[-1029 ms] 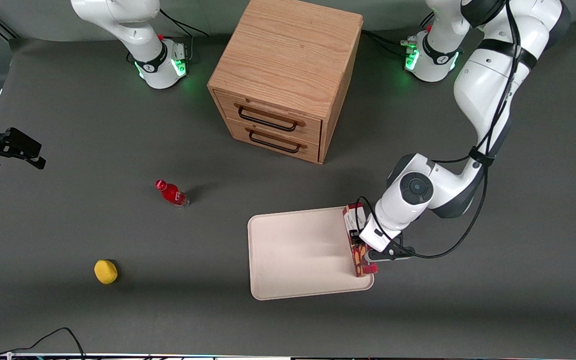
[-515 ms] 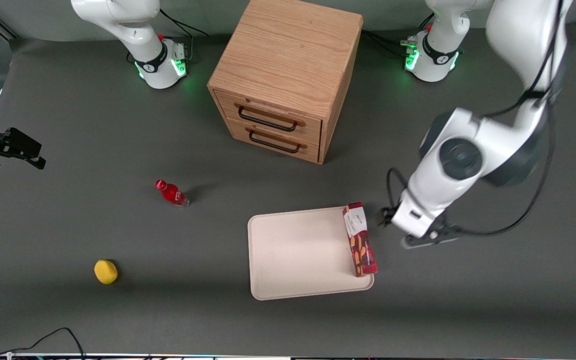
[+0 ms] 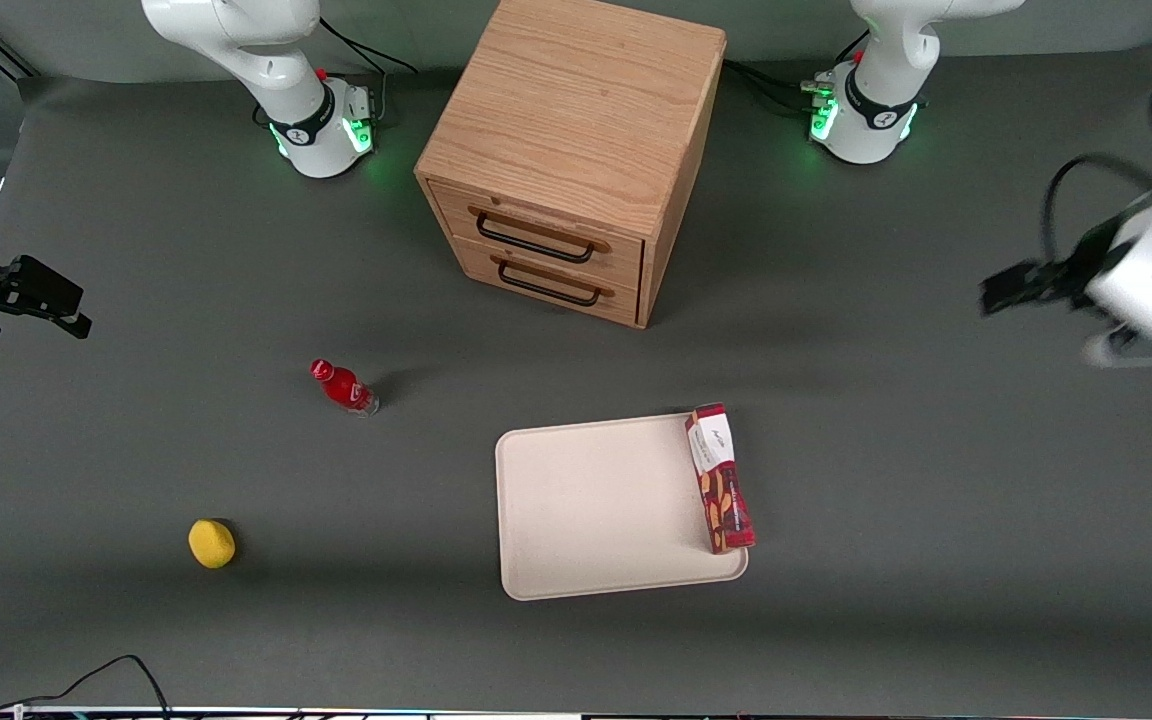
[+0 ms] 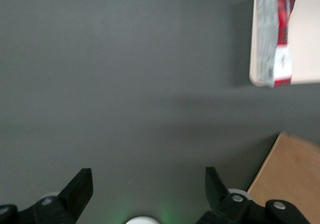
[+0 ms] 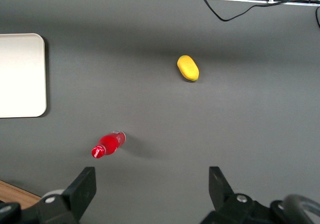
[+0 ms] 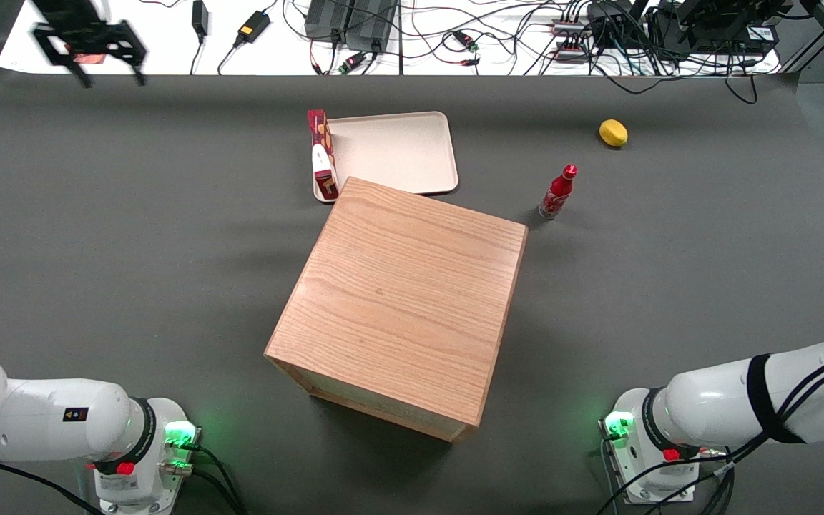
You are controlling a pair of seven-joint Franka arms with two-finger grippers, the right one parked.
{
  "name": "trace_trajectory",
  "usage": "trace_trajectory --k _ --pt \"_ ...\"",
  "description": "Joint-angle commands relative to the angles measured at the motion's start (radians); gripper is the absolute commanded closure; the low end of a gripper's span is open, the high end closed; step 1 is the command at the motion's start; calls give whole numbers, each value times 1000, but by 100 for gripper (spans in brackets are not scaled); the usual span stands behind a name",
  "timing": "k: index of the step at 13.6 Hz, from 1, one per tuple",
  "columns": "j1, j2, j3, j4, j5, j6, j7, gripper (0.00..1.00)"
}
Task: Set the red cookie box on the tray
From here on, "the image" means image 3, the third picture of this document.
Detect cream plastic tray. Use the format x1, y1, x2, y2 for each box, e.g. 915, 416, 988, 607
494, 411, 750, 602

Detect black arm base cables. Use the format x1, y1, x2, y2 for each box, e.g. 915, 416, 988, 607
724, 30, 872, 119
319, 16, 419, 126

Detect black cable on table edge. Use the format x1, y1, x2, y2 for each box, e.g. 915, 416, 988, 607
0, 654, 173, 720

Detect wooden drawer with notch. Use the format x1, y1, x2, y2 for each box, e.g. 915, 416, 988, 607
428, 180, 646, 292

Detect plain wooden drawer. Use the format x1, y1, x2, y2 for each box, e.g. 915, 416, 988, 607
451, 237, 643, 327

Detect short black drawer handle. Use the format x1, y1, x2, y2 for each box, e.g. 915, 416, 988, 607
497, 257, 603, 308

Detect red cookie box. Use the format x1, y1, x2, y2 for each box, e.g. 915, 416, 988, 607
684, 402, 758, 556

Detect black left arm base cables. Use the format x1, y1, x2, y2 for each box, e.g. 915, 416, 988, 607
724, 30, 872, 119

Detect black right arm base cables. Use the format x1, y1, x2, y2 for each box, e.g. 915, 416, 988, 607
319, 16, 419, 126

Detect small red drink bottle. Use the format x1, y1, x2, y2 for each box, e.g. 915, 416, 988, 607
309, 358, 381, 419

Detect long black drawer handle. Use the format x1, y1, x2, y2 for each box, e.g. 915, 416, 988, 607
475, 211, 598, 266

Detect oak wooden drawer cabinet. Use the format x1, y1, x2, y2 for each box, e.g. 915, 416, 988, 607
414, 0, 728, 330

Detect yellow lemon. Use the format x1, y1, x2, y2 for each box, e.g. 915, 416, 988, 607
187, 517, 237, 570

